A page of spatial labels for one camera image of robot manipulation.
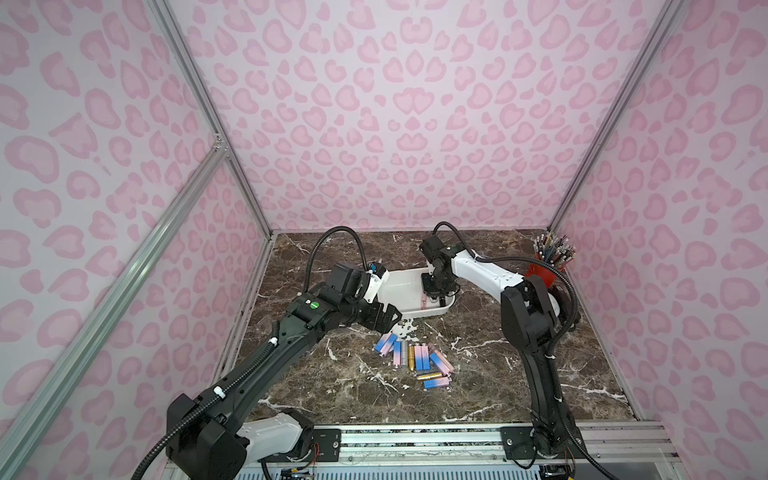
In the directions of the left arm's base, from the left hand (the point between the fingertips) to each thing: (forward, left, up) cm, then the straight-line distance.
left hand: (389, 308), depth 76 cm
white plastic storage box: (+17, -5, -18) cm, 25 cm away
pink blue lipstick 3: (-6, -9, -18) cm, 21 cm away
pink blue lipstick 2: (-4, -2, -18) cm, 19 cm away
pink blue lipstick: (-2, +1, -18) cm, 18 cm away
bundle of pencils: (+22, -51, -3) cm, 55 cm away
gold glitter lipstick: (-6, -6, -18) cm, 20 cm away
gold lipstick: (-11, -11, -19) cm, 24 cm away
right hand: (+16, -14, -17) cm, 27 cm away
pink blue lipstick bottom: (-13, -13, -18) cm, 26 cm away
